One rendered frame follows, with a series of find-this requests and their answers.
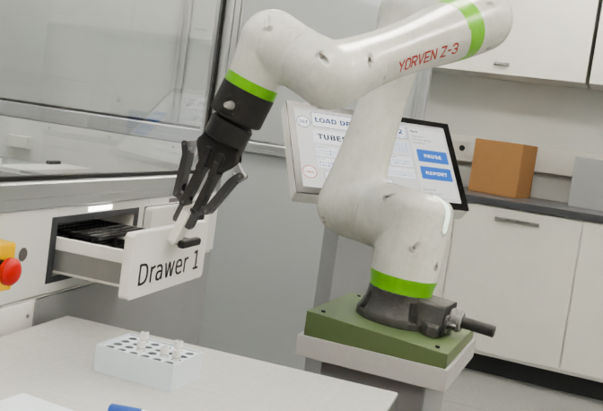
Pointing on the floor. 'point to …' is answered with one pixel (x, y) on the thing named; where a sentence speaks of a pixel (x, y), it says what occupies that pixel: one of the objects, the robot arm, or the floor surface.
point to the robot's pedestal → (386, 371)
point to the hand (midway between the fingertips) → (181, 224)
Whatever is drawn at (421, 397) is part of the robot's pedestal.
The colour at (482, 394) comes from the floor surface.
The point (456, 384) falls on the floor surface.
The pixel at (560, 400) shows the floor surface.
